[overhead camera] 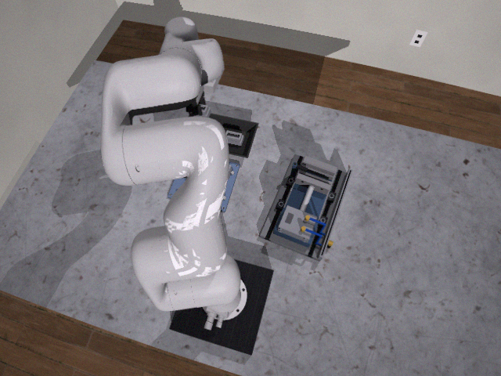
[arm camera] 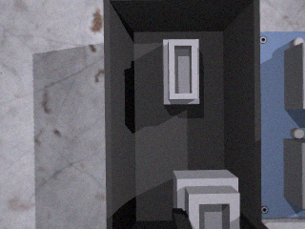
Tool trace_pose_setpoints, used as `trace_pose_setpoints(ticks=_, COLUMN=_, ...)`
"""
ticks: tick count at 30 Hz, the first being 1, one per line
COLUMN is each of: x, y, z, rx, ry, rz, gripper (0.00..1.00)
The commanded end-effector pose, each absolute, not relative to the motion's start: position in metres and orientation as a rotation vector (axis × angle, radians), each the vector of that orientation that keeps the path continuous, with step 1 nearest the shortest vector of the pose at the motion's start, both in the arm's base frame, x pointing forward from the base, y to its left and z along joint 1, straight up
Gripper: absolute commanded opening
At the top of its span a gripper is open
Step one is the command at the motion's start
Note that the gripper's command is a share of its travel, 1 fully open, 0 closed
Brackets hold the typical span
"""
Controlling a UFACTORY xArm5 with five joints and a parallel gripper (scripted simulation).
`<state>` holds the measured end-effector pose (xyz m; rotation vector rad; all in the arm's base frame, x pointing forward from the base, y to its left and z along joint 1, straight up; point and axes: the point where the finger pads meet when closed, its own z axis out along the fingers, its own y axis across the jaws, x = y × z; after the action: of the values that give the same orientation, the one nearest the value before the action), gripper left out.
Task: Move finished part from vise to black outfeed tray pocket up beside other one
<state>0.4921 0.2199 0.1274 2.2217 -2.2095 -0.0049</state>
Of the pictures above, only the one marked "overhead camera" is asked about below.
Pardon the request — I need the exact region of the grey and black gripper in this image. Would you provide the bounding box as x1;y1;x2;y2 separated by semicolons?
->
186;85;206;116

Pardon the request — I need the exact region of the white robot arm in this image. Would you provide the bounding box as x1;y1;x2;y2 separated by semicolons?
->
101;17;247;330

